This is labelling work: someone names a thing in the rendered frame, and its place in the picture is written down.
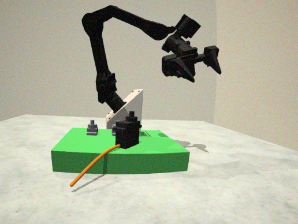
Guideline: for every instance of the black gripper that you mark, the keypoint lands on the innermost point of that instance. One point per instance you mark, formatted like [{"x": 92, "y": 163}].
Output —
[{"x": 183, "y": 55}]

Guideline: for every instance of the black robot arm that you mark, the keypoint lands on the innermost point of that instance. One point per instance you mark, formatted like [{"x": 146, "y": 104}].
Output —
[{"x": 93, "y": 26}]

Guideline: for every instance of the green rectangular platform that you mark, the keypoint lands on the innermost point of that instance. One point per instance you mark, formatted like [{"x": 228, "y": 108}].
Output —
[{"x": 155, "y": 153}]

